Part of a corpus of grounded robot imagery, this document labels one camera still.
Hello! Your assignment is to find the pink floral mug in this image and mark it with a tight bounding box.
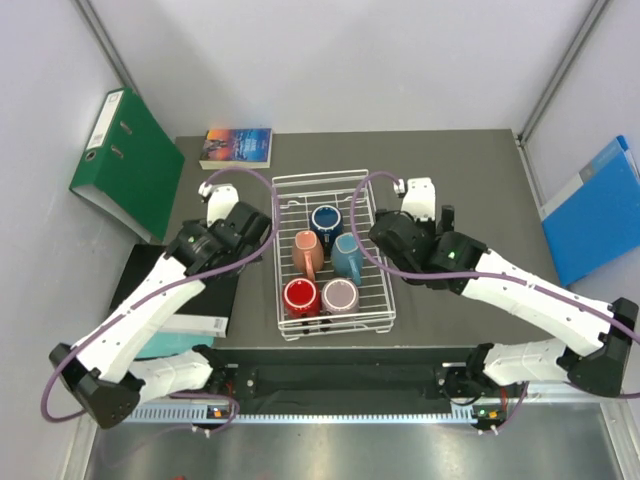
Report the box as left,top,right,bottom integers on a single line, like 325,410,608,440
292,230,324,281

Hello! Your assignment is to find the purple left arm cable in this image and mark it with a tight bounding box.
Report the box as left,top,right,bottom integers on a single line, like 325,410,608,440
39,167,279,424

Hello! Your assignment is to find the red mug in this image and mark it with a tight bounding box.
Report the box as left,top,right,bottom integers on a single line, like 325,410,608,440
282,278,321,319

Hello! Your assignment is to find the dark blue mug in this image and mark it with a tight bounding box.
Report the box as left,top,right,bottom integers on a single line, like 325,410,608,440
309,205,344,250

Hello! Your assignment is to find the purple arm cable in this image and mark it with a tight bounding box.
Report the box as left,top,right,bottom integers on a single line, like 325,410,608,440
39,167,279,424
349,171,640,346

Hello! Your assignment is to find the lilac mug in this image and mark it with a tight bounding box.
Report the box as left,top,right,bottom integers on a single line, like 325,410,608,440
321,278,359,315

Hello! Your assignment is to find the white cable duct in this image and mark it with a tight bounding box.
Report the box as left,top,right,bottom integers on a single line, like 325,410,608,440
119,403,479,425

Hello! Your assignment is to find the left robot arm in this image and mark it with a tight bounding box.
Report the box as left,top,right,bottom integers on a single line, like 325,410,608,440
49,201,273,429

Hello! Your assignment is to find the white wire dish rack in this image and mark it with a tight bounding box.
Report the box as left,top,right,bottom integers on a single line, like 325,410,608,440
272,169,396,341

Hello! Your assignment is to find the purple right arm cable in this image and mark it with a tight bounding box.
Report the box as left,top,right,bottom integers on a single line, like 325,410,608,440
349,171,640,346

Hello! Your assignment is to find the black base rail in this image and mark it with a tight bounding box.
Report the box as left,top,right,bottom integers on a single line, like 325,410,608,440
169,347,531,416

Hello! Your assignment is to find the paperback book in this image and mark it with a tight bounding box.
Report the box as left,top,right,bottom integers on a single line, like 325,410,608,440
199,128,273,170

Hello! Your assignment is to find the teal notebook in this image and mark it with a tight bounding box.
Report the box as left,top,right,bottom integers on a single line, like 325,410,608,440
135,332,214,360

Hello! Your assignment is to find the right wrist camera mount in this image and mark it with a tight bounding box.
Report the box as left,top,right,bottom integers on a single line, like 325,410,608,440
394,177,436,222

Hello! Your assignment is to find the blue folder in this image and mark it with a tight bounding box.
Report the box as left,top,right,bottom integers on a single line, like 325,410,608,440
541,135,639,286

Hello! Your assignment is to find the light blue floral mug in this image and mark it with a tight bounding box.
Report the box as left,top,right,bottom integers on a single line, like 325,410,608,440
331,233,364,286

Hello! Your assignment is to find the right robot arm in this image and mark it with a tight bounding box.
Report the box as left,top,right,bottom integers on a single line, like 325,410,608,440
368,207,639,398

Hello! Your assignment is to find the black box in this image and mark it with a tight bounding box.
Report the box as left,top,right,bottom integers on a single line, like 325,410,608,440
110,244,239,338

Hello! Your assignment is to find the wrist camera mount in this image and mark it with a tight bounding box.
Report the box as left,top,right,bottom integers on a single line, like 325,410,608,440
198,182,239,227
394,177,436,222

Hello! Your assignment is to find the green lever arch binder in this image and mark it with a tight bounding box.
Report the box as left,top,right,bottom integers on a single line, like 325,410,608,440
69,88,184,243

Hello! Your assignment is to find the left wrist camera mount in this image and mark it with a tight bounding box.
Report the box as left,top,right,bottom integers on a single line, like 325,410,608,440
198,182,239,227

